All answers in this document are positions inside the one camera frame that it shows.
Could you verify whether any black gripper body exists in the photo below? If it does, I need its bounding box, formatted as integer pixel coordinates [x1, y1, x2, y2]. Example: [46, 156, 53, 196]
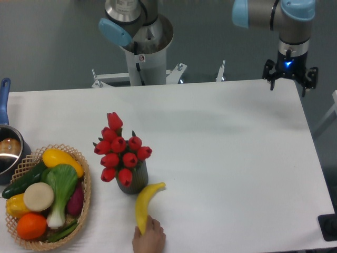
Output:
[275, 52, 308, 79]

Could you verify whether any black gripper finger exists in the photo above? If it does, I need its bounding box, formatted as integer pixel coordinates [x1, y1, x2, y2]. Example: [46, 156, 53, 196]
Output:
[262, 59, 280, 91]
[297, 67, 319, 97]

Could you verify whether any yellow banana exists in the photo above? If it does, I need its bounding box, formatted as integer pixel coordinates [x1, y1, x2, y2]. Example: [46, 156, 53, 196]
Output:
[135, 182, 166, 235]

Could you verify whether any grey robot base column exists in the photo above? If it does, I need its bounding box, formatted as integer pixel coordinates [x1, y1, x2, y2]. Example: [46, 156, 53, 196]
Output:
[98, 1, 173, 86]

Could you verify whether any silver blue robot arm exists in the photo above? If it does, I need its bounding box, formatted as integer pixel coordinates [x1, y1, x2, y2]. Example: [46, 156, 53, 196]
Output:
[232, 0, 319, 95]

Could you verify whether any dark grey ribbed vase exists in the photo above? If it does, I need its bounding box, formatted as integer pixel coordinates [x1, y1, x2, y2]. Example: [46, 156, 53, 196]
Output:
[117, 161, 148, 194]

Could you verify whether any person's hand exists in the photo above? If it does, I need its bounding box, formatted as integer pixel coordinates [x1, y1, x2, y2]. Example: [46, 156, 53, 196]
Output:
[132, 215, 166, 253]

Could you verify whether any black device at edge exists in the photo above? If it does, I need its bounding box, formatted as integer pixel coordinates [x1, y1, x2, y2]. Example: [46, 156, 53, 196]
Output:
[318, 213, 336, 241]

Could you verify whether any red tulip bouquet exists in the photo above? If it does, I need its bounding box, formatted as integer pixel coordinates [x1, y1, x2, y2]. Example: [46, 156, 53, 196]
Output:
[93, 112, 152, 185]

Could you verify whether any green bok choy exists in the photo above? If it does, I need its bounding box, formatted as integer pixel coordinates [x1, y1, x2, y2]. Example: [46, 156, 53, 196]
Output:
[46, 164, 78, 229]

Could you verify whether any yellow squash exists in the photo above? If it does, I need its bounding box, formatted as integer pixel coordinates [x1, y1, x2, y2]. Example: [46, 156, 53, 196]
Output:
[42, 148, 84, 178]

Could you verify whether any purple sweet potato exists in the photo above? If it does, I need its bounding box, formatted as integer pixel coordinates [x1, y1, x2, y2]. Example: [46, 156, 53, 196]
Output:
[66, 182, 84, 216]

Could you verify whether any dark green cucumber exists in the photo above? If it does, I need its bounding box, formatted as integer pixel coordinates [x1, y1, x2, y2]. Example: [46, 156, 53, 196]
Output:
[2, 161, 47, 199]

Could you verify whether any woven wicker basket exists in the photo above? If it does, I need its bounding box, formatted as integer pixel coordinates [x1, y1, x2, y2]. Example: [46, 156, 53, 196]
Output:
[5, 144, 91, 251]

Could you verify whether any beige round bun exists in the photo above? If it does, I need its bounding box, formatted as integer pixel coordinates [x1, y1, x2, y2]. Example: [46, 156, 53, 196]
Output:
[23, 182, 54, 212]

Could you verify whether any green leafy stalk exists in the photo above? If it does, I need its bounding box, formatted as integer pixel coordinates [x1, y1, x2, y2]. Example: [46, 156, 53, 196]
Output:
[47, 220, 78, 243]

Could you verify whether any orange fruit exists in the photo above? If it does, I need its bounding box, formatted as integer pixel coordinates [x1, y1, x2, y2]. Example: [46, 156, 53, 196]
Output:
[16, 212, 47, 240]

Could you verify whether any yellow bell pepper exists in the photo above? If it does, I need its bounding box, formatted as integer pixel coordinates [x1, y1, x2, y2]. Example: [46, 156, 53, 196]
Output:
[6, 193, 32, 219]

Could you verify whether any white frame at right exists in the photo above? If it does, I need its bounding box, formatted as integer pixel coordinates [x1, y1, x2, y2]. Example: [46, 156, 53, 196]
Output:
[312, 90, 336, 141]

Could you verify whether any white metal frame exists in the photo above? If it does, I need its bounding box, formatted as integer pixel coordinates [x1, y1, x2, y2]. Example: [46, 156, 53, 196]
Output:
[91, 60, 226, 88]

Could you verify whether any blue handled saucepan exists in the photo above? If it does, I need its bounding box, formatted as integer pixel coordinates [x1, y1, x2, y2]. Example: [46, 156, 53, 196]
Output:
[1, 78, 31, 185]

